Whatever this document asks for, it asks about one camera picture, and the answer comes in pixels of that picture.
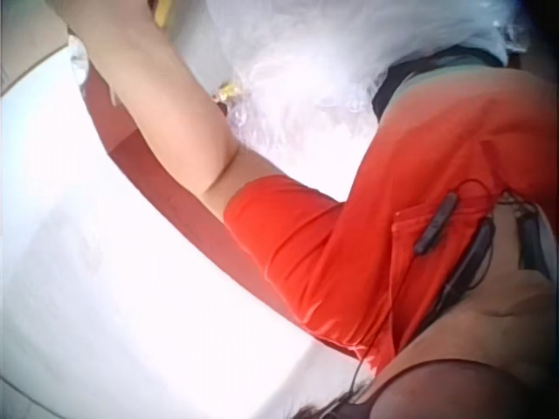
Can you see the small gold wrapped item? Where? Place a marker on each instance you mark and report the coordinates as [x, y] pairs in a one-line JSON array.
[[227, 91]]

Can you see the heap of white plastic bags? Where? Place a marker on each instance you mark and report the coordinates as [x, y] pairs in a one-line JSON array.
[[297, 65]]

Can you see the yellow item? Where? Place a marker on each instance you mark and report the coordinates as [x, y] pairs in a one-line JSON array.
[[161, 12]]

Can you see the crumpled clear plastic wrap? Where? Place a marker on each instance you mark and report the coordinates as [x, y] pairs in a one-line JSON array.
[[77, 61]]

